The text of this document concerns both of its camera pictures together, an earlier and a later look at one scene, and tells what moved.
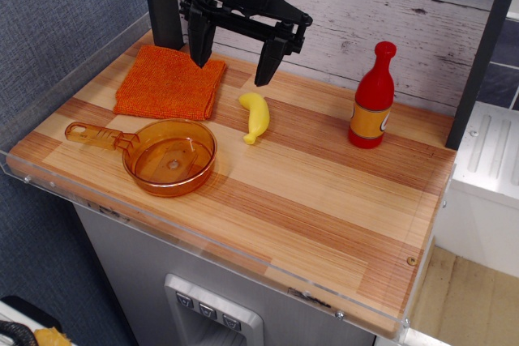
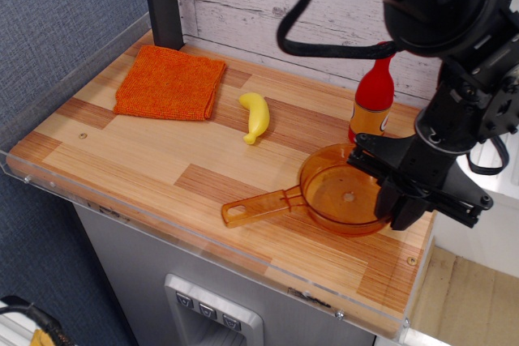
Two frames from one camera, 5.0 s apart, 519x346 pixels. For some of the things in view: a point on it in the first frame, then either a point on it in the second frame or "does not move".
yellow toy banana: (259, 115) does not move
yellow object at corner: (51, 336) does not move
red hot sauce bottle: (373, 102) does not move
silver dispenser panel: (199, 317) does not move
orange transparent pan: (169, 158) to (333, 193)
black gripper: (250, 2) to (426, 164)
